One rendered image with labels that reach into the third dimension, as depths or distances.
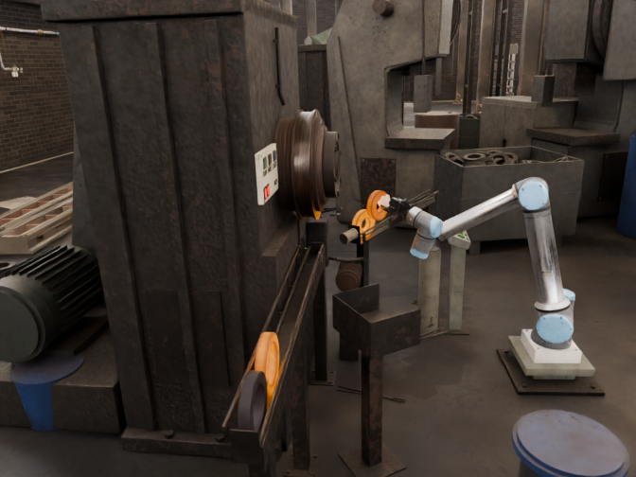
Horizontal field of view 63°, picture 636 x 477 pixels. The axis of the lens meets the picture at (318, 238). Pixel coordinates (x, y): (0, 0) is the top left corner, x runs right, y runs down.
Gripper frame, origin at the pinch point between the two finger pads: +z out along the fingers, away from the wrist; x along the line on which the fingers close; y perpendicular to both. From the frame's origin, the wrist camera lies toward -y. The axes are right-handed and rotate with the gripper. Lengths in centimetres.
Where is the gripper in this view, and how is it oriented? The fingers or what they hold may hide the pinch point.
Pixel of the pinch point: (378, 202)
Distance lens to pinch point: 272.8
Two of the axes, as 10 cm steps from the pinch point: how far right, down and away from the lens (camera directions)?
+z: -7.2, -4.5, 5.4
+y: 1.7, -8.6, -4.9
